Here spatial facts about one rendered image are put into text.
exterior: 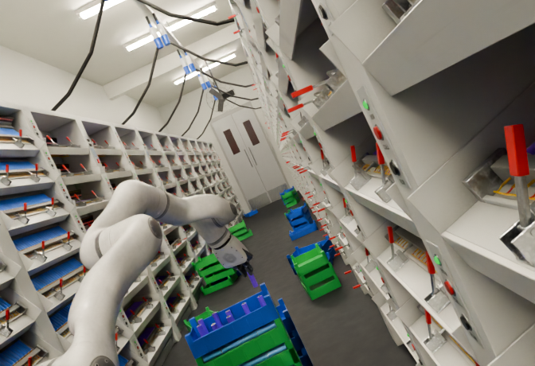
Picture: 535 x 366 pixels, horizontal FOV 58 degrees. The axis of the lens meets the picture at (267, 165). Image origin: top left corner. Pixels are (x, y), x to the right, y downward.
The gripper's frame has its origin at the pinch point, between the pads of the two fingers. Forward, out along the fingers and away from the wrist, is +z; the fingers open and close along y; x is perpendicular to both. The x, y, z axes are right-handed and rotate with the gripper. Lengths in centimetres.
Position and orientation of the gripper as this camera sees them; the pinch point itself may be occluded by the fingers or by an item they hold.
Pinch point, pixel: (246, 270)
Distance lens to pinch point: 176.5
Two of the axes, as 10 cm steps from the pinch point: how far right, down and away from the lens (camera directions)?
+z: 5.4, 7.4, 4.0
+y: 8.3, -3.8, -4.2
